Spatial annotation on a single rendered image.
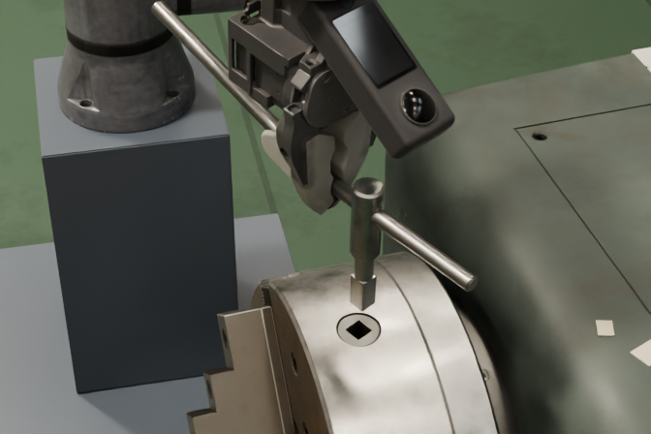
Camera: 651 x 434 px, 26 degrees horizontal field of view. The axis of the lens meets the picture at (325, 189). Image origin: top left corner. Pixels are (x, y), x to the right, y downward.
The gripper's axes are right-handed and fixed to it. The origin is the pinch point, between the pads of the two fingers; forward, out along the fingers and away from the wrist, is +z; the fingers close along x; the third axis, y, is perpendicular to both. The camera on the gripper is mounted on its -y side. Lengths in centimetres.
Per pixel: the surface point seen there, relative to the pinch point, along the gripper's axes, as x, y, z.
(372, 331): -0.7, -4.3, 10.9
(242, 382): 5.3, 3.9, 19.5
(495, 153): -22.7, 3.2, 10.5
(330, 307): -0.1, -0.3, 11.0
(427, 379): -1.0, -9.8, 11.7
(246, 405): 5.9, 2.7, 20.8
